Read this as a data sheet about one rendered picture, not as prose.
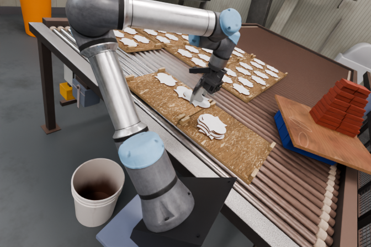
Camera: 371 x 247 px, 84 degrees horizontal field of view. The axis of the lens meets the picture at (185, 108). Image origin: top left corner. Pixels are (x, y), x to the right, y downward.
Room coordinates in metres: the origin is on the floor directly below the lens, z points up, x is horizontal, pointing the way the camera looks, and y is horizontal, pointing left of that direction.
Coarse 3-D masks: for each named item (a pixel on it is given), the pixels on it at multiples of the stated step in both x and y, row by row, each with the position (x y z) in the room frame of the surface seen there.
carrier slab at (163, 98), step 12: (156, 72) 1.20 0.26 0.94; (132, 84) 0.96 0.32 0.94; (144, 84) 1.00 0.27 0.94; (156, 84) 1.05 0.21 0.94; (180, 84) 1.16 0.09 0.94; (144, 96) 0.89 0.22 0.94; (156, 96) 0.93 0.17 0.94; (168, 96) 0.98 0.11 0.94; (156, 108) 0.84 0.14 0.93; (168, 108) 0.88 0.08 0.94; (180, 108) 0.91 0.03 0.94; (192, 108) 0.96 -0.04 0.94; (168, 120) 0.80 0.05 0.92
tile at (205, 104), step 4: (184, 92) 0.88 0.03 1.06; (188, 92) 0.89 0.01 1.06; (184, 96) 0.85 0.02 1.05; (188, 96) 0.85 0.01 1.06; (188, 100) 0.82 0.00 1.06; (204, 100) 0.87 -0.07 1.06; (208, 100) 0.90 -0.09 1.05; (192, 104) 0.81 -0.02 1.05; (196, 104) 0.81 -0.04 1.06; (200, 104) 0.83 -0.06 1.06; (204, 104) 0.84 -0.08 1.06; (208, 104) 0.85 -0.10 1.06; (204, 108) 0.81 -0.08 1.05
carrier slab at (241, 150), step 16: (208, 112) 0.98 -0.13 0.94; (224, 112) 1.04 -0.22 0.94; (192, 128) 0.79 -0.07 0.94; (240, 128) 0.94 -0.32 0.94; (208, 144) 0.72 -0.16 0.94; (224, 144) 0.77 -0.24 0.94; (240, 144) 0.81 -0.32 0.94; (256, 144) 0.86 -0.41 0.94; (224, 160) 0.66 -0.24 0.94; (240, 160) 0.70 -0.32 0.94; (256, 160) 0.74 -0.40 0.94; (240, 176) 0.62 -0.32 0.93
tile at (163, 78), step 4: (156, 76) 1.13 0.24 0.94; (160, 76) 1.15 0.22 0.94; (164, 76) 1.17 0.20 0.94; (168, 76) 1.19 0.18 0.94; (160, 80) 1.10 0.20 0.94; (164, 80) 1.12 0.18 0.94; (168, 80) 1.14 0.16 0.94; (172, 80) 1.16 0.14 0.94; (168, 84) 1.09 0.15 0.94; (172, 84) 1.11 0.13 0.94
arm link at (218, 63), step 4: (212, 52) 0.85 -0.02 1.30; (212, 56) 0.83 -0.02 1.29; (212, 60) 0.83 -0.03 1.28; (216, 60) 0.82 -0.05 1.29; (220, 60) 0.82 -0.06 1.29; (224, 60) 0.82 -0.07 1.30; (228, 60) 0.84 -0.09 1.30; (212, 64) 0.82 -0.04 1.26; (216, 64) 0.82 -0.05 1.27; (220, 64) 0.82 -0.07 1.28; (224, 64) 0.83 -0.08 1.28; (220, 68) 0.83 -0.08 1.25
